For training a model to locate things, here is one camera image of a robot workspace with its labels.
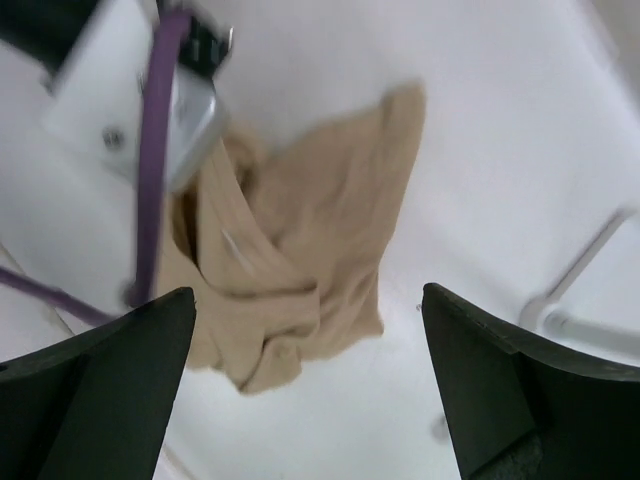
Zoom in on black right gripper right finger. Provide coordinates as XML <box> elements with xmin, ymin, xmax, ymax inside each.
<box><xmin>421</xmin><ymin>283</ymin><xmax>639</xmax><ymax>479</ymax></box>

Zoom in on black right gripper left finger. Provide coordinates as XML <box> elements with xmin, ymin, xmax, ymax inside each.
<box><xmin>1</xmin><ymin>287</ymin><xmax>196</xmax><ymax>480</ymax></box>

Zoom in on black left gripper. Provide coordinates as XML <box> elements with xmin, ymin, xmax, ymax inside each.
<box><xmin>0</xmin><ymin>0</ymin><xmax>100</xmax><ymax>70</ymax></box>

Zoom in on beige t shirt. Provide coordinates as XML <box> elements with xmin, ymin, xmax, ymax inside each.
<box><xmin>156</xmin><ymin>81</ymin><xmax>426</xmax><ymax>395</ymax></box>

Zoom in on white clothes rack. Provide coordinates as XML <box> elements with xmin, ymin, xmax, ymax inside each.
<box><xmin>518</xmin><ymin>208</ymin><xmax>639</xmax><ymax>366</ymax></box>

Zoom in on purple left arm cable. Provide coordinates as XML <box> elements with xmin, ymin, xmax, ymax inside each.
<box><xmin>0</xmin><ymin>9</ymin><xmax>194</xmax><ymax>324</ymax></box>

